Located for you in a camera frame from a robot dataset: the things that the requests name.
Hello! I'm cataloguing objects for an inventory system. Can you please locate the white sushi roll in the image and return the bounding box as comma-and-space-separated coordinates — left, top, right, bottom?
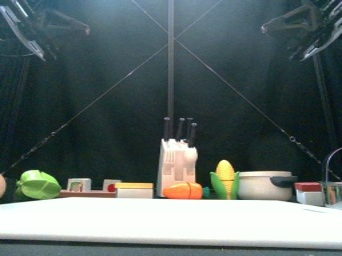
66, 177, 92, 193

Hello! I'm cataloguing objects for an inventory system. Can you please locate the sushi roll with red filling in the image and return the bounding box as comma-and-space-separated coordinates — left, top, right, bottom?
102, 179, 123, 193

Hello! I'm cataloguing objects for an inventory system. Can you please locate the brown wooden sushi tray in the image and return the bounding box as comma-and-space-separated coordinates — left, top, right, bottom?
59, 189, 118, 199

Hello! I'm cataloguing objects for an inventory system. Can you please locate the white bowl with green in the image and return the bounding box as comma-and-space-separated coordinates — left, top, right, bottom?
238, 170, 299, 202

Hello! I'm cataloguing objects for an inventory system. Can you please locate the red white box right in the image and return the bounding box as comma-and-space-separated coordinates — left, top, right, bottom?
294, 181, 325, 206

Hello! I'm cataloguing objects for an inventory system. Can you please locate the peach-coloured toy food piece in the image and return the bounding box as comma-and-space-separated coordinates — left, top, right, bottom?
0, 174, 8, 198

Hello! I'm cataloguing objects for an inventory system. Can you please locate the green toy lettuce leaf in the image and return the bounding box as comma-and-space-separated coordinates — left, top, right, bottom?
13, 169, 63, 201

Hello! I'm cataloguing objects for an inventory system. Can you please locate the red tomato toy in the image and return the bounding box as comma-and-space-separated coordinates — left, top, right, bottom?
162, 181, 211, 200

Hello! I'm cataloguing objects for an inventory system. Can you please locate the white cutting board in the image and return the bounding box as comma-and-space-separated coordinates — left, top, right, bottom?
0, 197, 342, 250

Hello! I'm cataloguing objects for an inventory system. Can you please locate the thin diagonal brace cable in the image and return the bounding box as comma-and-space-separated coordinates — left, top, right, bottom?
131, 0, 342, 183
0, 0, 225, 176

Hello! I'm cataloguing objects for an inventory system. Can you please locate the dark vertical frame pole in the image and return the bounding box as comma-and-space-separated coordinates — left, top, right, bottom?
167, 0, 175, 122

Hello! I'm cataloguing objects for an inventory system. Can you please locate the black handled toy knife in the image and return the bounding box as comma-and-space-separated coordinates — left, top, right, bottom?
187, 122, 199, 148
175, 117, 186, 142
162, 116, 172, 142

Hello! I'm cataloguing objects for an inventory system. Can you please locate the shiny metal box with handle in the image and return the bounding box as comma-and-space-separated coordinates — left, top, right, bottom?
321, 147, 342, 209

